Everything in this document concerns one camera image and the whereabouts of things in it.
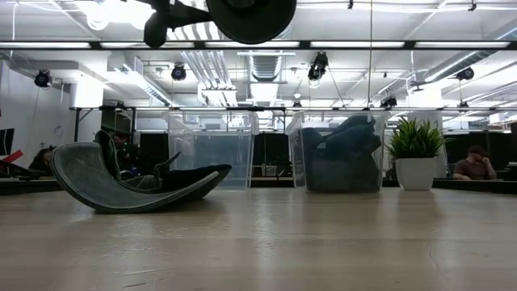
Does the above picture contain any black monitor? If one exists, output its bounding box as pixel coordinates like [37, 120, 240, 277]
[0, 128, 15, 157]

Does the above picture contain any clear plastic bin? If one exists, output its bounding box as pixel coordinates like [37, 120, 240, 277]
[284, 111, 391, 194]
[163, 109, 260, 192]

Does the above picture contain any green plant in white pot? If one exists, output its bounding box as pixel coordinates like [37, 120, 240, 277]
[385, 116, 453, 192]

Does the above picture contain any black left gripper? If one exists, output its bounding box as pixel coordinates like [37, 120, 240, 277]
[135, 0, 213, 49]

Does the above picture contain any red strip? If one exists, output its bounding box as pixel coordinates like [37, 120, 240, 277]
[2, 149, 25, 165]

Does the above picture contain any silver ventilation duct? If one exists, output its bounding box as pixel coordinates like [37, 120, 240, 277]
[245, 54, 284, 82]

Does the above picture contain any green cap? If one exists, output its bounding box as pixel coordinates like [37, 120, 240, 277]
[50, 129, 233, 214]

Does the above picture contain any black horizontal beam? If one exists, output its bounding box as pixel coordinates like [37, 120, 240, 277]
[0, 39, 517, 51]

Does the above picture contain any person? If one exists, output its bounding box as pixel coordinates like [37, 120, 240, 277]
[27, 145, 58, 173]
[452, 144, 498, 181]

